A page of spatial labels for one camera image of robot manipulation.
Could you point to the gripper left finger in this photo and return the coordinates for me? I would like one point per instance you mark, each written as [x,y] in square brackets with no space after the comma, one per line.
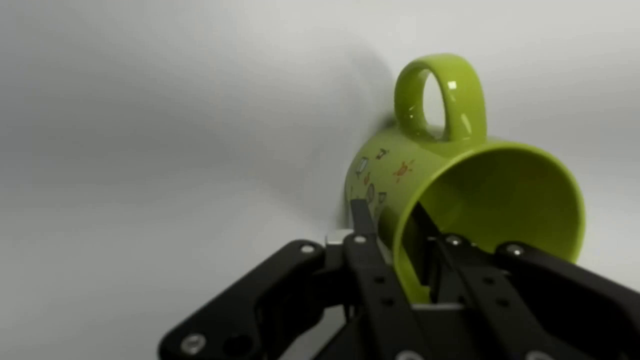
[280,295]

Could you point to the green printed ceramic mug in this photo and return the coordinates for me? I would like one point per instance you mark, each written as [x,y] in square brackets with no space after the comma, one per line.
[480,190]

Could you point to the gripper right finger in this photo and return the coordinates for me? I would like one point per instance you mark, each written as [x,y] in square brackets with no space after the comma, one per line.
[530,290]

